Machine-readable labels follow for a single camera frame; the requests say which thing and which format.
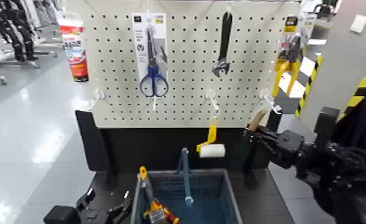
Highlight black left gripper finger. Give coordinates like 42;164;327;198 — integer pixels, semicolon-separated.
76;188;97;211
106;191;132;224

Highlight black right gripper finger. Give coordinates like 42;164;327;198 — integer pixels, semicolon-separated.
248;125;278;141
244;132;276;158

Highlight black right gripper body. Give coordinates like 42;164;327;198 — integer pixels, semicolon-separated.
271;129;306;170

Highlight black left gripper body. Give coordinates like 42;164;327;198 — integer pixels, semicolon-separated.
44;205;82;224

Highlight wooden handle green blade tool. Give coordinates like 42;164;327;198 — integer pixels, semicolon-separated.
247;108;269;133

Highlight yellow red tool in basket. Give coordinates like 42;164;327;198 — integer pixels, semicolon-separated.
138;166;168;224

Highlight blue plastic crate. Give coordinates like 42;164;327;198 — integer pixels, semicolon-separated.
130;169;243;224

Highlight yellow paint roller white sleeve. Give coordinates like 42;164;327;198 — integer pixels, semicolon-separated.
196;116;227;158

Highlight red yellow screwdriver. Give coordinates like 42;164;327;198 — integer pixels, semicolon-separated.
162;206;181;224

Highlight yellow black hazard corner guard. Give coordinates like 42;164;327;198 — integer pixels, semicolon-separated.
342;77;366;118
294;54;324;119

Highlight black pegboard stand panel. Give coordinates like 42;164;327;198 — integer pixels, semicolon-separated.
75;109;283;190

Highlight white perforated pegboard panel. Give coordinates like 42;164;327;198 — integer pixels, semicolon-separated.
82;0;301;129

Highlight black adjustable wrench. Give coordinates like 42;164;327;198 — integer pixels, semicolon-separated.
212;11;233;78

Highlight black background device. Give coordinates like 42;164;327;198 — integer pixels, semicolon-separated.
314;3;336;20

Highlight red white product package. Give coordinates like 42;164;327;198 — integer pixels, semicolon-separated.
57;18;90;83

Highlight blue scissors on package card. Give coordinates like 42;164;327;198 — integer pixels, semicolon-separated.
132;12;170;98

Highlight black humanoid robot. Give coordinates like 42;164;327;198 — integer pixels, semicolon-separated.
0;0;38;62

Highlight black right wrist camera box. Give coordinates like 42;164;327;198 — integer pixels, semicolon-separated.
314;107;341;142

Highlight yellow handled pliers in packaging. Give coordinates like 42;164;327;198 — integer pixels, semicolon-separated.
272;15;317;98

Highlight white wall switch plate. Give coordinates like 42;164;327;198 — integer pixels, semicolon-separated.
349;14;366;34

